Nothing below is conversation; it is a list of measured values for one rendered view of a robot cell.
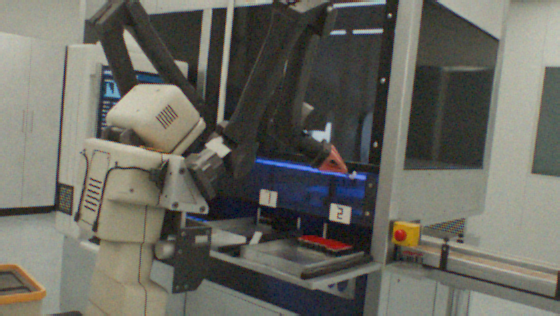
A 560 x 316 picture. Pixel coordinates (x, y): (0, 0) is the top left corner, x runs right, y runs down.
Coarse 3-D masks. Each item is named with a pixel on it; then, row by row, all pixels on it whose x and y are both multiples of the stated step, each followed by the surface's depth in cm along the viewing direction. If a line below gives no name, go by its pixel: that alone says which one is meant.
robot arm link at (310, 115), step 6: (306, 108) 146; (312, 108) 145; (306, 114) 145; (312, 114) 147; (318, 114) 148; (306, 120) 146; (312, 120) 147; (306, 126) 147; (300, 132) 146; (294, 138) 141; (300, 138) 144; (294, 144) 143
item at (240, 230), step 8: (208, 224) 208; (216, 224) 211; (224, 224) 215; (232, 224) 218; (240, 224) 222; (248, 224) 226; (216, 232) 196; (224, 232) 193; (232, 232) 208; (240, 232) 209; (248, 232) 211; (264, 232) 214; (272, 232) 215; (280, 232) 202; (288, 232) 205; (296, 232) 209; (224, 240) 193; (232, 240) 191; (240, 240) 188; (248, 240) 188
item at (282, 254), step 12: (276, 240) 186; (288, 240) 191; (240, 252) 173; (252, 252) 169; (264, 252) 181; (276, 252) 183; (288, 252) 184; (300, 252) 186; (360, 252) 180; (264, 264) 166; (276, 264) 163; (288, 264) 160; (300, 264) 157; (312, 264) 159; (324, 264) 164
